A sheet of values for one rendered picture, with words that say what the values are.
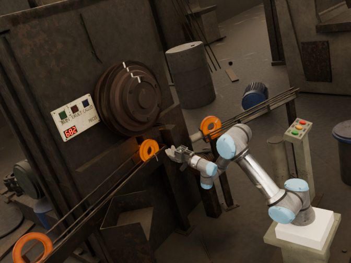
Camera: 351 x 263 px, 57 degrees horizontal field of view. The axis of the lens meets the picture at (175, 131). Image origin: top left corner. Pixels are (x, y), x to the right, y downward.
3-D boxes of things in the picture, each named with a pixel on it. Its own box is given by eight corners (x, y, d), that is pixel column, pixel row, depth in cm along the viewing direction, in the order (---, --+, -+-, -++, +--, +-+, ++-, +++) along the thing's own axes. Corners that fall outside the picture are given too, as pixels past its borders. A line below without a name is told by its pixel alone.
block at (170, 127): (168, 157, 240) (159, 128, 230) (174, 151, 245) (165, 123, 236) (179, 158, 233) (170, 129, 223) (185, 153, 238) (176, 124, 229)
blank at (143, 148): (136, 147, 210) (139, 147, 207) (151, 134, 219) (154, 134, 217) (144, 166, 216) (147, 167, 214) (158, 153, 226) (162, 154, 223)
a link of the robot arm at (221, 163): (246, 112, 173) (214, 160, 210) (235, 121, 166) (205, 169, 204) (263, 126, 170) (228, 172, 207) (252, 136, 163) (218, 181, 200)
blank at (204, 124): (211, 140, 238) (212, 141, 235) (196, 129, 231) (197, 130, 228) (223, 122, 237) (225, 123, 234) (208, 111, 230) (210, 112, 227)
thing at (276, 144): (275, 201, 248) (264, 142, 228) (281, 192, 256) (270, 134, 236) (290, 204, 240) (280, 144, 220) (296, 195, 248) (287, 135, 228)
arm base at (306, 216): (319, 211, 175) (318, 196, 171) (308, 229, 166) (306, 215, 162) (293, 204, 186) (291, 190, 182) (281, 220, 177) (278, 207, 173)
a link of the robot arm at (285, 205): (308, 206, 161) (238, 121, 165) (295, 225, 152) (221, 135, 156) (291, 211, 170) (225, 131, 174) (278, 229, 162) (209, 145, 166)
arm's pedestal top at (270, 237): (341, 219, 180) (340, 213, 178) (324, 261, 159) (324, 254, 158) (285, 207, 201) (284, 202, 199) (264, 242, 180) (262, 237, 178)
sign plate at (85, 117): (63, 141, 181) (50, 112, 174) (98, 120, 198) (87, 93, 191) (65, 141, 179) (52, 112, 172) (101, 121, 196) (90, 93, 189)
